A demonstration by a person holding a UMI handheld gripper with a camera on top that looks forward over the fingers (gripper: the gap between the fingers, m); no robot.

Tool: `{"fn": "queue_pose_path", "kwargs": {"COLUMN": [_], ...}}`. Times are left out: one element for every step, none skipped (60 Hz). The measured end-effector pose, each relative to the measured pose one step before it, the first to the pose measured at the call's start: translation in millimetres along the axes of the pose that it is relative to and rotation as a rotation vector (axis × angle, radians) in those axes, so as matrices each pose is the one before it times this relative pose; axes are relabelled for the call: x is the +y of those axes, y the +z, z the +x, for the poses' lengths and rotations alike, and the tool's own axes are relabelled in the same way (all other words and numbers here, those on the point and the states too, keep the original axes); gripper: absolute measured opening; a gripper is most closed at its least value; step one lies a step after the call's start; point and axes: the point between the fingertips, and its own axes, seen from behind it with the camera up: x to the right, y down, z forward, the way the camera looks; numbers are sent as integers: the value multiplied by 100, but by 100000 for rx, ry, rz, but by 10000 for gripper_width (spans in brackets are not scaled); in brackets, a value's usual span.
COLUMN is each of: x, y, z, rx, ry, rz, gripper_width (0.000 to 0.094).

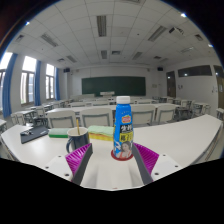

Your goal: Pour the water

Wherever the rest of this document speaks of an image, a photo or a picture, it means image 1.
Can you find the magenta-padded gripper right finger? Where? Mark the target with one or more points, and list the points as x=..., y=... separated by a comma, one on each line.
x=150, y=160

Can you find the green chalkboard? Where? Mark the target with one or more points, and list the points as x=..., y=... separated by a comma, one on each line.
x=110, y=86

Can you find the bunch of keys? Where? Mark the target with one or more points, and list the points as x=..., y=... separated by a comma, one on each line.
x=27, y=132

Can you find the blue drink bottle white cap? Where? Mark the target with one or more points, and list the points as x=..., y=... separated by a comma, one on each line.
x=123, y=130

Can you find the blue curtain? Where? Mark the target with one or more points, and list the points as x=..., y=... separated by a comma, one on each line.
x=37, y=83
x=57, y=84
x=9, y=86

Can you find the dark wall window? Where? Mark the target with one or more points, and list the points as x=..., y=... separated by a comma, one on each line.
x=195, y=71

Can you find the classroom desks and chairs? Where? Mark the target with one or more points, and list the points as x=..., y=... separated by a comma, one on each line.
x=96, y=115

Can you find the wooden stick in mug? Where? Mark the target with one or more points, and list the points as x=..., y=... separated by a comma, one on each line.
x=78, y=126

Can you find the dark door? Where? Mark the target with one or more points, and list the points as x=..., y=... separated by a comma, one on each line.
x=171, y=84

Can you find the ceiling lights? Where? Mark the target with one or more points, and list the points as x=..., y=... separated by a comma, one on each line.
x=101, y=25

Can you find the bright window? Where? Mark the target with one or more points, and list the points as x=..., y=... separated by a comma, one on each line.
x=3, y=66
x=50, y=81
x=28, y=80

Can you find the dark blue mug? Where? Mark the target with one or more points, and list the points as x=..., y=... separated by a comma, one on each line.
x=78, y=141

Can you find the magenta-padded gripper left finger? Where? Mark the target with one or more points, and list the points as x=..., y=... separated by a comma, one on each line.
x=75, y=160

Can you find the black mouse pad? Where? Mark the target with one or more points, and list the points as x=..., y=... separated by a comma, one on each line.
x=33, y=136

